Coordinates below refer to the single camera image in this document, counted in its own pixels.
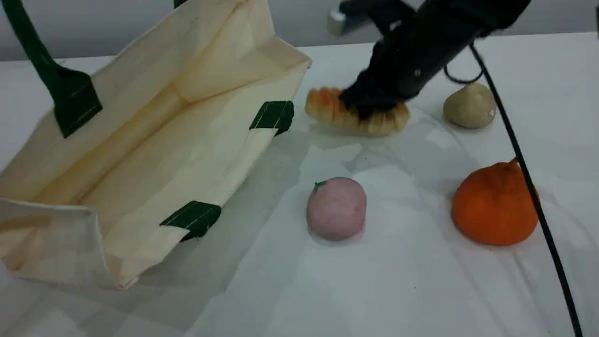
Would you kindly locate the beige potato toy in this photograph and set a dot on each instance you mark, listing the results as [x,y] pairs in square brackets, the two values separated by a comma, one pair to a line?
[468,110]

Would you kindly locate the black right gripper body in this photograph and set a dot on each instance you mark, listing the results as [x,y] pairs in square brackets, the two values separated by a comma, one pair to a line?
[416,56]

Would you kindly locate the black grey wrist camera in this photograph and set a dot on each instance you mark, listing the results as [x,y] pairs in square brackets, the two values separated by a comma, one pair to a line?
[355,16]

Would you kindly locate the long golden ridged bread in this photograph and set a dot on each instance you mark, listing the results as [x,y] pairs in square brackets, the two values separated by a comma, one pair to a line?
[327,110]

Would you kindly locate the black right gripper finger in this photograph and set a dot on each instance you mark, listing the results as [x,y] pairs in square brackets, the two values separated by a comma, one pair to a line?
[358,100]
[390,103]

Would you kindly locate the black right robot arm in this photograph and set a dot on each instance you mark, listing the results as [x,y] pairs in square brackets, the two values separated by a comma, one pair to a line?
[486,14]

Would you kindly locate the orange tangerine with stem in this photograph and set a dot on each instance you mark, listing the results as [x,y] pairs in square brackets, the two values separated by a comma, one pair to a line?
[491,210]

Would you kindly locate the pink peach bun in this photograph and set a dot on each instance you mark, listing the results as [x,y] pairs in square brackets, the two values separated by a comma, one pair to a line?
[336,210]

